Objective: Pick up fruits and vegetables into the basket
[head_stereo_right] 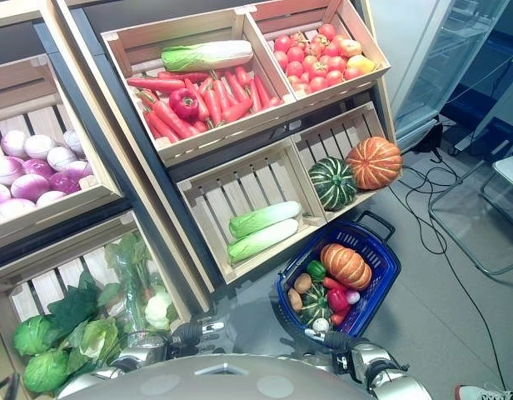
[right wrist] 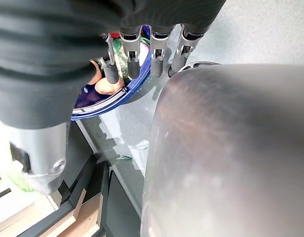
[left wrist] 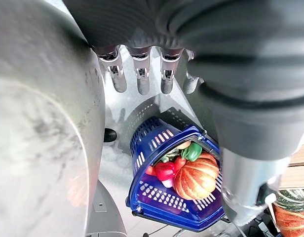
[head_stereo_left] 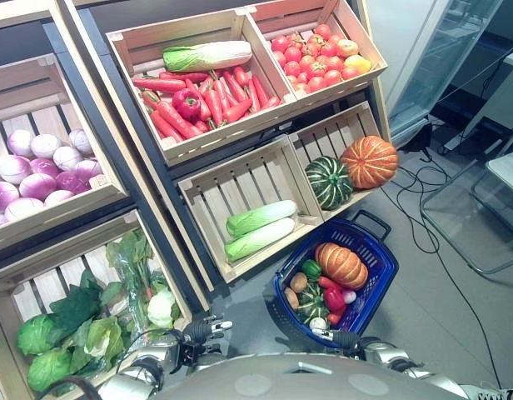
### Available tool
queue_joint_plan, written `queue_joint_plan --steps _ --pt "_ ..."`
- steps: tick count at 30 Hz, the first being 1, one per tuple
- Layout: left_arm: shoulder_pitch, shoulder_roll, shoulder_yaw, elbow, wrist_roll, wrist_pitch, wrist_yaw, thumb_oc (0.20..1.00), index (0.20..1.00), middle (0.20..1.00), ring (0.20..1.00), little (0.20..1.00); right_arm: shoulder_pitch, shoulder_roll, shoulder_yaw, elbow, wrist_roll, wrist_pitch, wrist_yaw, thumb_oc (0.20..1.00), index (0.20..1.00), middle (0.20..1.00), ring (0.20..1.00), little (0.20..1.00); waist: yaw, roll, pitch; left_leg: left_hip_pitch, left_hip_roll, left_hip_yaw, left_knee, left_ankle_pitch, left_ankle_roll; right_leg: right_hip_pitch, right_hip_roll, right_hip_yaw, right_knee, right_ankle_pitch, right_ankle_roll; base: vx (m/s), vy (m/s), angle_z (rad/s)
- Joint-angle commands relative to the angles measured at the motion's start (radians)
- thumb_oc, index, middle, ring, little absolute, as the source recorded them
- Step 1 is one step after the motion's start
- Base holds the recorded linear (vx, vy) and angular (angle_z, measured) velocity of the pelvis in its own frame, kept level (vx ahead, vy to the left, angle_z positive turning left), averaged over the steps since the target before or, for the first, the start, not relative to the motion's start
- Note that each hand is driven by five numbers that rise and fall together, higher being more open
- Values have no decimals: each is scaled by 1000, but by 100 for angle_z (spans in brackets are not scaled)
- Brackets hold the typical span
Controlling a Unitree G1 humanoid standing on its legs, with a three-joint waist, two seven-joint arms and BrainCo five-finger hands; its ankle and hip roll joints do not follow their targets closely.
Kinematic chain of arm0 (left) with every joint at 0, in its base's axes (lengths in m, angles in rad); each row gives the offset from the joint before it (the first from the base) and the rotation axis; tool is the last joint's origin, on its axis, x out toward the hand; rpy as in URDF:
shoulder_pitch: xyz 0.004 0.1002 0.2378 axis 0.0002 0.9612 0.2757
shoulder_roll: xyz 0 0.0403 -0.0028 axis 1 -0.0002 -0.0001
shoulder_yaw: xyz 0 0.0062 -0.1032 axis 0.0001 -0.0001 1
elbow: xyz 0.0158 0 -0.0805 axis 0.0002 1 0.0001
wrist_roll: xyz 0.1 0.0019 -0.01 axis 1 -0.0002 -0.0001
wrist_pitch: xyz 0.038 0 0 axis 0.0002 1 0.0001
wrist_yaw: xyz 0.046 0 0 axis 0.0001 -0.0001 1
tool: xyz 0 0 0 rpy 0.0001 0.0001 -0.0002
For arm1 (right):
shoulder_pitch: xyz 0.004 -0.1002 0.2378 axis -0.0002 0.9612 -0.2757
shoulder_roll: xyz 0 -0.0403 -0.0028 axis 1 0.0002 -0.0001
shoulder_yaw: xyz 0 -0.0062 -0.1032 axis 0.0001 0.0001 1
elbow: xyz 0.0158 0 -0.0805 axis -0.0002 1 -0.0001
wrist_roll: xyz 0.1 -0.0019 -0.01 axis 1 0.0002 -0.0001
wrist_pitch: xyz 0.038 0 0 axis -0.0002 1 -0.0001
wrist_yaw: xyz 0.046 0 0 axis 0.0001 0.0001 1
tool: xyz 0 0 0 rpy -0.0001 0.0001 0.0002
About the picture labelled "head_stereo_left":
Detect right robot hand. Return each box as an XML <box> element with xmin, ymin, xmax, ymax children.
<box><xmin>311</xmin><ymin>327</ymin><xmax>363</xmax><ymax>358</ymax></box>

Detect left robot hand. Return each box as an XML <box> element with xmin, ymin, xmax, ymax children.
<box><xmin>182</xmin><ymin>314</ymin><xmax>234</xmax><ymax>356</ymax></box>

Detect blue plastic shopping basket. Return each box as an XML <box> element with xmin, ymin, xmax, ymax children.
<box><xmin>264</xmin><ymin>217</ymin><xmax>401</xmax><ymax>349</ymax></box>

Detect small red bell pepper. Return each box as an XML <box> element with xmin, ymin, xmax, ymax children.
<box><xmin>322</xmin><ymin>287</ymin><xmax>347</xmax><ymax>314</ymax></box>

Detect white cauliflower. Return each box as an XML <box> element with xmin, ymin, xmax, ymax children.
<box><xmin>147</xmin><ymin>288</ymin><xmax>177</xmax><ymax>328</ymax></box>

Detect small green striped squash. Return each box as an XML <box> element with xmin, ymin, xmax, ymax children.
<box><xmin>296</xmin><ymin>282</ymin><xmax>331</xmax><ymax>327</ymax></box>

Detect grey robot torso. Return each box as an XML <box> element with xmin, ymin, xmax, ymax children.
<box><xmin>150</xmin><ymin>352</ymin><xmax>460</xmax><ymax>400</ymax></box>

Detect short orange carrot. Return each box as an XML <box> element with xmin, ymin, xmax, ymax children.
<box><xmin>317</xmin><ymin>275</ymin><xmax>344</xmax><ymax>292</ymax></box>

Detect brown potato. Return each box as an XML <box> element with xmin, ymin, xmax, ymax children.
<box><xmin>289</xmin><ymin>272</ymin><xmax>310</xmax><ymax>293</ymax></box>
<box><xmin>283</xmin><ymin>287</ymin><xmax>301</xmax><ymax>312</ymax></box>

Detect small orange pumpkin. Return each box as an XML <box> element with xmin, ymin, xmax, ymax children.
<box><xmin>314</xmin><ymin>242</ymin><xmax>370</xmax><ymax>292</ymax></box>

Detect green bell pepper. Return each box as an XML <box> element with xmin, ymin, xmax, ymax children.
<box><xmin>301</xmin><ymin>258</ymin><xmax>323</xmax><ymax>279</ymax></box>

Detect leafy greens bunch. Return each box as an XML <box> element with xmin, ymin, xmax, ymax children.
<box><xmin>105</xmin><ymin>228</ymin><xmax>171</xmax><ymax>331</ymax></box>

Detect light green lettuce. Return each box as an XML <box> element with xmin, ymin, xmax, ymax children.
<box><xmin>82</xmin><ymin>316</ymin><xmax>125</xmax><ymax>370</ymax></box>

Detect napa cabbage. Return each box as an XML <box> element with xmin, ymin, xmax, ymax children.
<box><xmin>226</xmin><ymin>199</ymin><xmax>299</xmax><ymax>240</ymax></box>
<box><xmin>223</xmin><ymin>217</ymin><xmax>296</xmax><ymax>264</ymax></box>
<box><xmin>162</xmin><ymin>40</ymin><xmax>254</xmax><ymax>73</ymax></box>

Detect dark green leaves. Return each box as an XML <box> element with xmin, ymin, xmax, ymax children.
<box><xmin>49</xmin><ymin>269</ymin><xmax>125</xmax><ymax>335</ymax></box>

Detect wooden crate with napa cabbages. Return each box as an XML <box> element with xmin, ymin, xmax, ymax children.
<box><xmin>177</xmin><ymin>134</ymin><xmax>325</xmax><ymax>285</ymax></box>

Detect round green cabbage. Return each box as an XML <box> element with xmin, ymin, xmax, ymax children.
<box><xmin>16</xmin><ymin>313</ymin><xmax>56</xmax><ymax>357</ymax></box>
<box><xmin>27</xmin><ymin>347</ymin><xmax>74</xmax><ymax>393</ymax></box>

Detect white shoe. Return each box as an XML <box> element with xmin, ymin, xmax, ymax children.
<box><xmin>463</xmin><ymin>382</ymin><xmax>513</xmax><ymax>400</ymax></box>

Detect large green striped pumpkin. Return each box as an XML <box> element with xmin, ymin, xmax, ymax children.
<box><xmin>304</xmin><ymin>155</ymin><xmax>355</xmax><ymax>212</ymax></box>

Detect transparent chair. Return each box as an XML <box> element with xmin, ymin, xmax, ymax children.
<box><xmin>420</xmin><ymin>165</ymin><xmax>513</xmax><ymax>277</ymax></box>

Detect large orange pumpkin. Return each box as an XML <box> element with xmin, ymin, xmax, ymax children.
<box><xmin>340</xmin><ymin>135</ymin><xmax>400</xmax><ymax>190</ymax></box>

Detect wooden crate with onions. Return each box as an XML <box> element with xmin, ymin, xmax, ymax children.
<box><xmin>0</xmin><ymin>53</ymin><xmax>129</xmax><ymax>256</ymax></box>

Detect wooden crate with carrots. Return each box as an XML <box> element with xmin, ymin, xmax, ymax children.
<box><xmin>106</xmin><ymin>8</ymin><xmax>300</xmax><ymax>168</ymax></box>

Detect wooden crate with greens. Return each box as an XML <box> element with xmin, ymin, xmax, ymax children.
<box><xmin>0</xmin><ymin>209</ymin><xmax>193</xmax><ymax>400</ymax></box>

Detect purple white onion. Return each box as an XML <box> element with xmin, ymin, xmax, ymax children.
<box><xmin>74</xmin><ymin>158</ymin><xmax>104</xmax><ymax>185</ymax></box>
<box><xmin>18</xmin><ymin>172</ymin><xmax>58</xmax><ymax>202</ymax></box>
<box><xmin>68</xmin><ymin>127</ymin><xmax>95</xmax><ymax>157</ymax></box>
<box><xmin>7</xmin><ymin>128</ymin><xmax>35</xmax><ymax>159</ymax></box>
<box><xmin>29</xmin><ymin>133</ymin><xmax>62</xmax><ymax>161</ymax></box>
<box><xmin>52</xmin><ymin>145</ymin><xmax>85</xmax><ymax>173</ymax></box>
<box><xmin>43</xmin><ymin>188</ymin><xmax>77</xmax><ymax>208</ymax></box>
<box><xmin>3</xmin><ymin>197</ymin><xmax>46</xmax><ymax>223</ymax></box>
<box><xmin>0</xmin><ymin>180</ymin><xmax>21</xmax><ymax>212</ymax></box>
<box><xmin>55</xmin><ymin>170</ymin><xmax>92</xmax><ymax>196</ymax></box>
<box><xmin>28</xmin><ymin>157</ymin><xmax>60</xmax><ymax>178</ymax></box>
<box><xmin>0</xmin><ymin>154</ymin><xmax>33</xmax><ymax>186</ymax></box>

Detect wooden crate with pumpkins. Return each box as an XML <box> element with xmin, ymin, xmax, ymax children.
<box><xmin>288</xmin><ymin>100</ymin><xmax>393</xmax><ymax>223</ymax></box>

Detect black floor device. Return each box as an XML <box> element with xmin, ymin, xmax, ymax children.
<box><xmin>405</xmin><ymin>122</ymin><xmax>435</xmax><ymax>153</ymax></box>

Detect large red bell pepper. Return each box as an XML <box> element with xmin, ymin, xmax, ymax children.
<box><xmin>171</xmin><ymin>87</ymin><xmax>202</xmax><ymax>123</ymax></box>

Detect white table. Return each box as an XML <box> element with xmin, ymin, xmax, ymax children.
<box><xmin>484</xmin><ymin>148</ymin><xmax>513</xmax><ymax>189</ymax></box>

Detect yellow bell pepper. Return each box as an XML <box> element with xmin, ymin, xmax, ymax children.
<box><xmin>343</xmin><ymin>54</ymin><xmax>372</xmax><ymax>77</ymax></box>

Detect glass door cabinet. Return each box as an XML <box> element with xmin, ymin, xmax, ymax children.
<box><xmin>384</xmin><ymin>0</ymin><xmax>506</xmax><ymax>148</ymax></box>

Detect pale orange tomato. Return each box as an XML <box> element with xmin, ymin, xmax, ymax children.
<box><xmin>336</xmin><ymin>38</ymin><xmax>361</xmax><ymax>59</ymax></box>

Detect wooden crate with tomatoes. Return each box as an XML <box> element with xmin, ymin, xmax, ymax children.
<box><xmin>243</xmin><ymin>0</ymin><xmax>389</xmax><ymax>103</ymax></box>

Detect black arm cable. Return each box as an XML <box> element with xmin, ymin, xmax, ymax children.
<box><xmin>126</xmin><ymin>327</ymin><xmax>187</xmax><ymax>364</ymax></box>

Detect black basket handle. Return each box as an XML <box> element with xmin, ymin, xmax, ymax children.
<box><xmin>351</xmin><ymin>209</ymin><xmax>392</xmax><ymax>242</ymax></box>

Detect long black floor cable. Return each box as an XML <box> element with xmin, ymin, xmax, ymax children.
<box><xmin>380</xmin><ymin>157</ymin><xmax>504</xmax><ymax>389</ymax></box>

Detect black shelf post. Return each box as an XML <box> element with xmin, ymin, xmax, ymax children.
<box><xmin>42</xmin><ymin>22</ymin><xmax>204</xmax><ymax>314</ymax></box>

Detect wooden shelf frame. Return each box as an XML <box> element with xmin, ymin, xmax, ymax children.
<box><xmin>0</xmin><ymin>0</ymin><xmax>393</xmax><ymax>313</ymax></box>

